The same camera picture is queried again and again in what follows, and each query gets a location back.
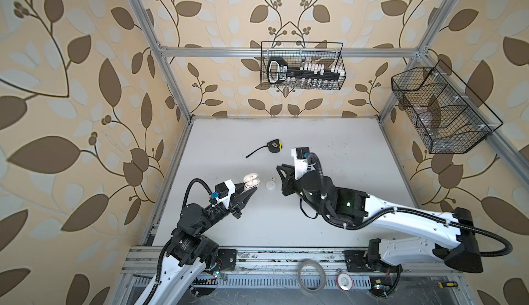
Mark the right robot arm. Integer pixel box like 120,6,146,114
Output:
276,164,513,273

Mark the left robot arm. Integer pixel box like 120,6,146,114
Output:
136,173,260,304

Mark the white round earbud case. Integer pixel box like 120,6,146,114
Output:
265,180,276,191

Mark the black yellow tape measure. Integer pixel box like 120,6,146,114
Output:
245,139,282,159

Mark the grey tape roll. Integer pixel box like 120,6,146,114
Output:
296,259,327,294

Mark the small white tape roll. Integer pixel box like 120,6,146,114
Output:
336,273,353,291

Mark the black socket set holder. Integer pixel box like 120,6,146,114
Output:
264,57,347,84

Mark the black yellow screwdriver right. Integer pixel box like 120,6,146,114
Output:
438,281,459,288

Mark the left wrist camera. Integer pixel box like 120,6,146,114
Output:
210,180,236,209

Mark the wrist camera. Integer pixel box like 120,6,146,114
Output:
292,146,311,180
210,180,236,209

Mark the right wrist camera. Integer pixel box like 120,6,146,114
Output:
292,146,311,180

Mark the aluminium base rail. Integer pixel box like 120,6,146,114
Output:
119,246,466,276

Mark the rear wire basket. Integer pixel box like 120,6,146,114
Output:
260,40,347,91

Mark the wire basket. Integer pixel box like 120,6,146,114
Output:
260,40,347,91
391,60,504,154

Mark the right side wire basket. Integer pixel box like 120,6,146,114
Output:
391,60,504,154

